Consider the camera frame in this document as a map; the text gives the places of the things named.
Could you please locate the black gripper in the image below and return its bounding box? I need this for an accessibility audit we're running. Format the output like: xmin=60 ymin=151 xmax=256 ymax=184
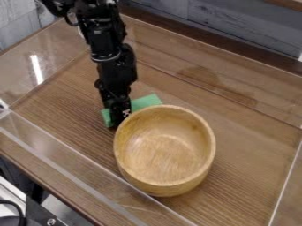
xmin=90 ymin=43 xmax=137 ymax=126

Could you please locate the green foam block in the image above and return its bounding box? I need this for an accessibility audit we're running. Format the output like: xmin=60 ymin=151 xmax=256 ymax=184
xmin=100 ymin=94 xmax=163 ymax=128

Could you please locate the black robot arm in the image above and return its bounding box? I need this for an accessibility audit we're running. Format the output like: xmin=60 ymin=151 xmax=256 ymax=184
xmin=40 ymin=0 xmax=137 ymax=126

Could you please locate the brown wooden bowl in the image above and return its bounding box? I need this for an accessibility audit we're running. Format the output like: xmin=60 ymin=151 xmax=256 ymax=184
xmin=113 ymin=105 xmax=216 ymax=197

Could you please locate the black metal bracket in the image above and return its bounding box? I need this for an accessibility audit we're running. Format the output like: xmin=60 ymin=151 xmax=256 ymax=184
xmin=25 ymin=193 xmax=66 ymax=226

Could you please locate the black cable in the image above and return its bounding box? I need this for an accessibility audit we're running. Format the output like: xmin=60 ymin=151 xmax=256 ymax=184
xmin=0 ymin=199 xmax=28 ymax=226

